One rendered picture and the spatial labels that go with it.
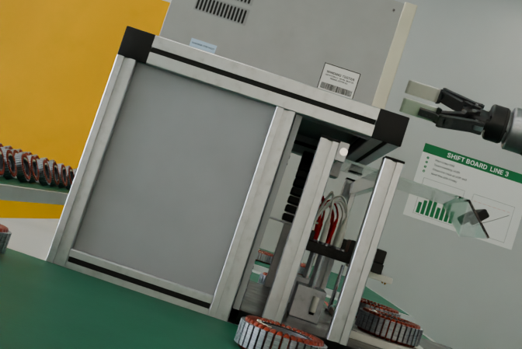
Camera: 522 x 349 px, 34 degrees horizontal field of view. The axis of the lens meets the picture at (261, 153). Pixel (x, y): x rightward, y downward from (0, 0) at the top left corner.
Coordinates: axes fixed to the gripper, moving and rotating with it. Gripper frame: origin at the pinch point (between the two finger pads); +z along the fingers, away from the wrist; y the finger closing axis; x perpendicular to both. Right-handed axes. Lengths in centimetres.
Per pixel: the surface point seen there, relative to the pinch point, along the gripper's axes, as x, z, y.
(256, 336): -8, 9, -87
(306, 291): -23, 7, -48
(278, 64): 9.7, 22.6, -38.1
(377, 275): -18.2, -3.8, -44.0
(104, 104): 2, 43, -60
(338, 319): -17, 1, -63
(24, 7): -103, 225, 284
